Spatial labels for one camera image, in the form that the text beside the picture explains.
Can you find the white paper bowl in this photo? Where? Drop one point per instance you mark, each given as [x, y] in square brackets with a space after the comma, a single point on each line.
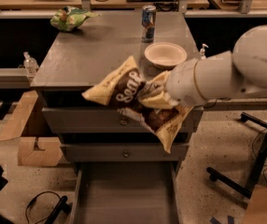
[165, 55]

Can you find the cut cardboard piece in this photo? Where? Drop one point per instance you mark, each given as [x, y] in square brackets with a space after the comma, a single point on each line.
[39, 151]

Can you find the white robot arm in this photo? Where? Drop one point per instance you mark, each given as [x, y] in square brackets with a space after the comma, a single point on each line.
[237, 74]

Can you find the blue silver drink can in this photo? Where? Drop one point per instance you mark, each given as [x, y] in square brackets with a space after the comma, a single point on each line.
[148, 23]

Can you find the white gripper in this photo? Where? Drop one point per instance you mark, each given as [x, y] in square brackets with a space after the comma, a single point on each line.
[182, 84]

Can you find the black floor stand leg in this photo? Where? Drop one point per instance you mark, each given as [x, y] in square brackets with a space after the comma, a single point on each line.
[61, 206]

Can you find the clear bottle on left shelf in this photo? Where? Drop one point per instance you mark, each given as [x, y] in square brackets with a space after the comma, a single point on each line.
[30, 64]

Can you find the grey top drawer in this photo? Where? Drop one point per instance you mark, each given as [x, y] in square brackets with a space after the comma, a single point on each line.
[89, 120]

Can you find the green chip bag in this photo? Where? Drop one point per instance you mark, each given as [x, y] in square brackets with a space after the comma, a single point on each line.
[68, 18]

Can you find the white pump dispenser bottle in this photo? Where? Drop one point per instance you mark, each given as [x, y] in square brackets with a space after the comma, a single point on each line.
[202, 50]

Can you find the black stand with wheels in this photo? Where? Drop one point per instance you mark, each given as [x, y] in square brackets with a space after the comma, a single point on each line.
[256, 170]

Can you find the cardboard box bottom right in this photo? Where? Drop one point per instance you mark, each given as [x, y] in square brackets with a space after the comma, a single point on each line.
[256, 212]

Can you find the brown sea salt chip bag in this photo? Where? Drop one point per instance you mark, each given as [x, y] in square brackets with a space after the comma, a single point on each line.
[122, 88]

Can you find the grey middle drawer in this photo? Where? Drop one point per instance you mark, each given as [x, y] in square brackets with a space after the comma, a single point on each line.
[123, 152]

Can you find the grey open bottom drawer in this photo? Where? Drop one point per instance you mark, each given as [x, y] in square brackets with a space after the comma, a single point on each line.
[125, 193]

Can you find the grey wooden drawer cabinet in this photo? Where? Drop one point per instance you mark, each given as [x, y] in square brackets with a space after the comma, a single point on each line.
[76, 61]

